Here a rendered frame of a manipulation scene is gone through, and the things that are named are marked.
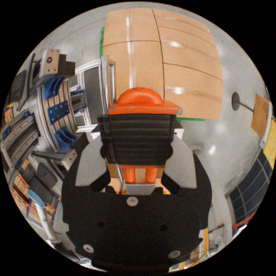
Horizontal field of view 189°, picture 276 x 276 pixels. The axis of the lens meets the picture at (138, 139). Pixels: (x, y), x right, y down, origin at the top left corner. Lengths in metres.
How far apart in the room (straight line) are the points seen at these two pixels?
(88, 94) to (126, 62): 0.62
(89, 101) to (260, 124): 2.35
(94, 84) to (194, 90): 0.94
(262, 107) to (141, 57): 1.73
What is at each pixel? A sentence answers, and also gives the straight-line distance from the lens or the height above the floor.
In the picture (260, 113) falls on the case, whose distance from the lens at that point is 1.77.
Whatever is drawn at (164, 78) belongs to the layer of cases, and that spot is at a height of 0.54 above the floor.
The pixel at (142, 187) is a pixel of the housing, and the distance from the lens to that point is 0.20.
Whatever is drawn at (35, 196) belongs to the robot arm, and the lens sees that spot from 0.53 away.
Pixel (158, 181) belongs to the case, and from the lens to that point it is 0.45.
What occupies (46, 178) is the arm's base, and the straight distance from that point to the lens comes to 0.53.
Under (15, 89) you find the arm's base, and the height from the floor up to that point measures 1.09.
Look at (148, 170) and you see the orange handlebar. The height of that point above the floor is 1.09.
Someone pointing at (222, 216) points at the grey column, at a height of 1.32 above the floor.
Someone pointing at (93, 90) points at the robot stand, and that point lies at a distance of 1.10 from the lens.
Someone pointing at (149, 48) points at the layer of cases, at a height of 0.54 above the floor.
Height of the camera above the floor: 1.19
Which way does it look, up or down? 58 degrees down
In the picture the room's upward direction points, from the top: 179 degrees counter-clockwise
